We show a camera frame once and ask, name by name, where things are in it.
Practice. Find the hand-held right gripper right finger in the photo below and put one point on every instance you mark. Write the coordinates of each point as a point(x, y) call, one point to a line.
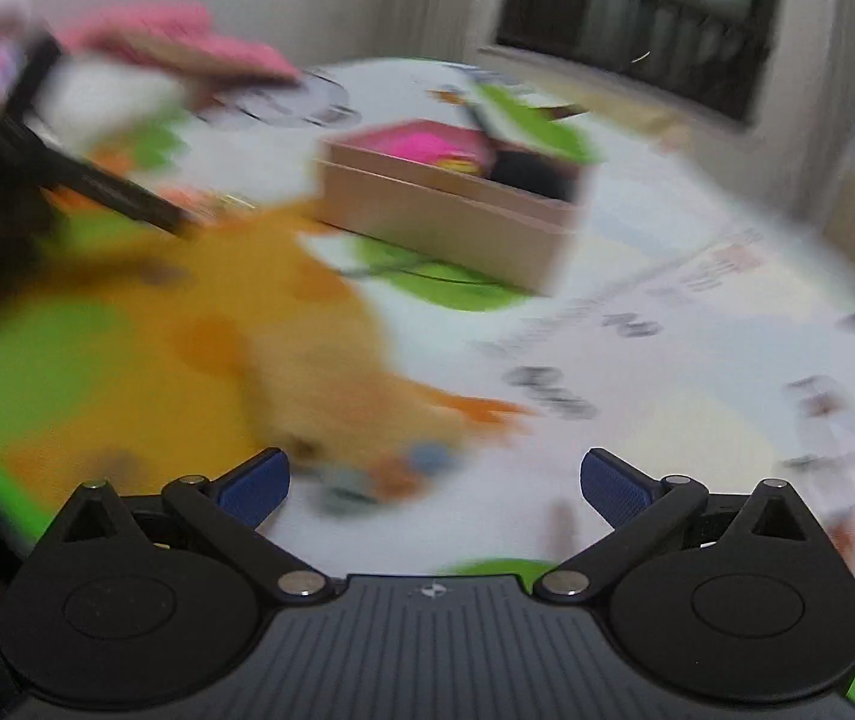
point(615, 486)

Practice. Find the pink padded jacket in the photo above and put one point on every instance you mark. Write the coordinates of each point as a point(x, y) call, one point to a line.
point(172, 41)

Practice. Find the white fleece cloth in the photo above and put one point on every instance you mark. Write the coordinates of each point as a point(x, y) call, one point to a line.
point(105, 101)

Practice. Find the printed cartoon play mat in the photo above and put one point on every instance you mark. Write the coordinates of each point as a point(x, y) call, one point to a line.
point(622, 390)

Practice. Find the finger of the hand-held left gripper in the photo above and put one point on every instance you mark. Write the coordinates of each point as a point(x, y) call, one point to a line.
point(97, 184)

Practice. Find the bright pink item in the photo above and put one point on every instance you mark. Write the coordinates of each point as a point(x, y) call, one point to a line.
point(427, 144)

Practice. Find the pink rectangular box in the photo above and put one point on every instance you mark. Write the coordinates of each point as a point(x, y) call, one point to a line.
point(457, 229)

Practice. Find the dark barred window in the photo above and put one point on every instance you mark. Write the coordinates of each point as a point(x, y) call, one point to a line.
point(637, 22)

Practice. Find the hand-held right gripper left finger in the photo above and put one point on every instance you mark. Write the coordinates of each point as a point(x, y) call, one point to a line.
point(251, 487)

